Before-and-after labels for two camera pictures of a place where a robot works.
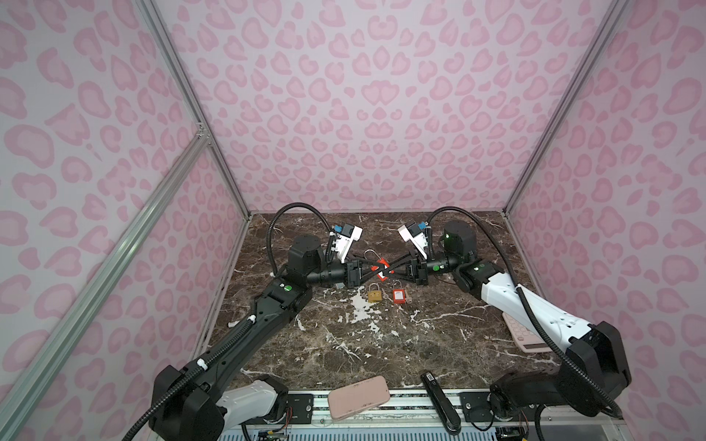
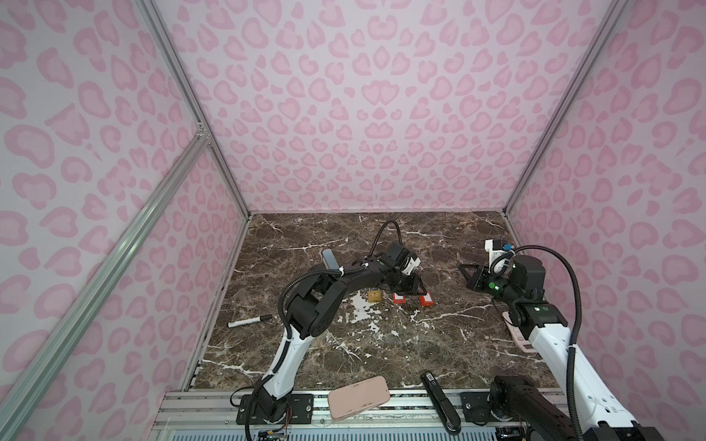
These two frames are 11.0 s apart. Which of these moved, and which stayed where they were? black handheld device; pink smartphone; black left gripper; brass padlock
Moved: black left gripper
Stayed: brass padlock; pink smartphone; black handheld device
